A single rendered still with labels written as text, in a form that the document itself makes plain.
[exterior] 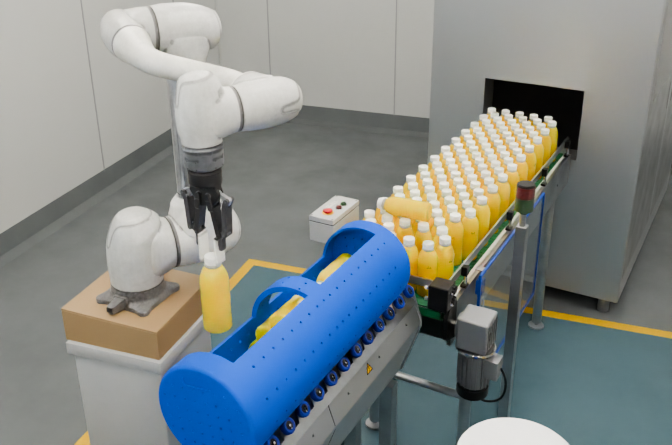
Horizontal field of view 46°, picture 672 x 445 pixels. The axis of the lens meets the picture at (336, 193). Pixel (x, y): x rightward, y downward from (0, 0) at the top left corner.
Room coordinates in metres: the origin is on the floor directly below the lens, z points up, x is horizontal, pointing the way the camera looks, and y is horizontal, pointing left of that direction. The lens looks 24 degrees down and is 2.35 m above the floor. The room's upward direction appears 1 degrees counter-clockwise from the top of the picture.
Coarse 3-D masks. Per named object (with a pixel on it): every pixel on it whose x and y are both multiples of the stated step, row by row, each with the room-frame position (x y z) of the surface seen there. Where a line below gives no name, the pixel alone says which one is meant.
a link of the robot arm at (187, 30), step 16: (160, 16) 2.11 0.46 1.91; (176, 16) 2.13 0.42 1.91; (192, 16) 2.15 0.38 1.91; (208, 16) 2.18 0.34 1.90; (160, 32) 2.09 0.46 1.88; (176, 32) 2.11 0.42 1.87; (192, 32) 2.13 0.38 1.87; (208, 32) 2.16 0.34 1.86; (160, 48) 2.10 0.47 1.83; (176, 48) 2.11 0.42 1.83; (192, 48) 2.13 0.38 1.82; (208, 48) 2.17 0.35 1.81; (176, 128) 2.13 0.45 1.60; (176, 144) 2.13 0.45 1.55; (176, 160) 2.13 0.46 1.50; (176, 176) 2.13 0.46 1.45; (176, 208) 2.09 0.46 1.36; (176, 224) 2.07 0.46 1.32; (208, 224) 2.08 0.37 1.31; (176, 240) 2.04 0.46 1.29; (192, 240) 2.05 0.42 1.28; (208, 240) 2.07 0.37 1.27; (192, 256) 2.05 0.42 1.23
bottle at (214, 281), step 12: (204, 264) 1.62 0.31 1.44; (204, 276) 1.60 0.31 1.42; (216, 276) 1.60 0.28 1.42; (228, 276) 1.63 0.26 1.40; (204, 288) 1.60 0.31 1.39; (216, 288) 1.59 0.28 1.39; (228, 288) 1.62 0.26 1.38; (204, 300) 1.60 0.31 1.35; (216, 300) 1.59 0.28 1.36; (228, 300) 1.61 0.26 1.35; (204, 312) 1.60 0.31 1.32; (216, 312) 1.59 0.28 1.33; (228, 312) 1.61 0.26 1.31; (204, 324) 1.61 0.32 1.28; (216, 324) 1.59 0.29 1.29; (228, 324) 1.61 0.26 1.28
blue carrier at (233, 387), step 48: (336, 240) 2.31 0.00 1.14; (384, 240) 2.17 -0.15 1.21; (288, 288) 1.86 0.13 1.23; (336, 288) 1.90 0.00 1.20; (384, 288) 2.03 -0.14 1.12; (240, 336) 1.86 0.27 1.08; (288, 336) 1.67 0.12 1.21; (336, 336) 1.78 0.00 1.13; (192, 384) 1.51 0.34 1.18; (240, 384) 1.48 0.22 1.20; (288, 384) 1.57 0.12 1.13; (192, 432) 1.52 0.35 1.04; (240, 432) 1.45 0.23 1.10
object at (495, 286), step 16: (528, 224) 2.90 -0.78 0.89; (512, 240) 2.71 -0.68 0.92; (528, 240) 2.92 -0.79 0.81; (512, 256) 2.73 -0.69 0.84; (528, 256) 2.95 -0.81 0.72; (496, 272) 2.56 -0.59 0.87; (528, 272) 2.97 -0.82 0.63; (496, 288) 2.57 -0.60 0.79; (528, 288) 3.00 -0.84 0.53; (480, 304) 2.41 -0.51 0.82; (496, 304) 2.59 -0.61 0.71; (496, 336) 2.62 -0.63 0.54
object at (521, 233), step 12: (516, 228) 2.47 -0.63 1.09; (528, 228) 2.49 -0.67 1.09; (516, 240) 2.47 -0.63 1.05; (516, 252) 2.47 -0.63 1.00; (516, 264) 2.47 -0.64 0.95; (516, 276) 2.46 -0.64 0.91; (516, 288) 2.46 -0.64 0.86; (516, 300) 2.46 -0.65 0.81; (516, 312) 2.46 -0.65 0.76; (516, 324) 2.46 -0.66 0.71; (516, 336) 2.47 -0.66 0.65; (504, 348) 2.47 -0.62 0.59; (504, 360) 2.47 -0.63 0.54; (504, 396) 2.47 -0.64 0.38; (504, 408) 2.46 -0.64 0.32
